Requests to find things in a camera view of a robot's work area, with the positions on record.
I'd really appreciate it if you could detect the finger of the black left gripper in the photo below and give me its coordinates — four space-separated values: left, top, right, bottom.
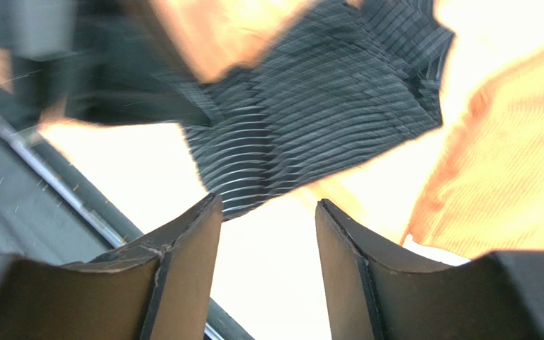
12 1 211 126

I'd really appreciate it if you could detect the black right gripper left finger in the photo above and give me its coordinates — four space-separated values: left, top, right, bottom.
0 194 222 339

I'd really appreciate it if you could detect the orange ribbed underwear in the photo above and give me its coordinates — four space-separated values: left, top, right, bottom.
403 46 544 259

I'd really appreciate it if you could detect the black striped underwear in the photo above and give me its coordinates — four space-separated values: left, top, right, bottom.
183 1 453 220

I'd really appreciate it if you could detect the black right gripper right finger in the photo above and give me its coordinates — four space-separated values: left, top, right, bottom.
315 199 544 339

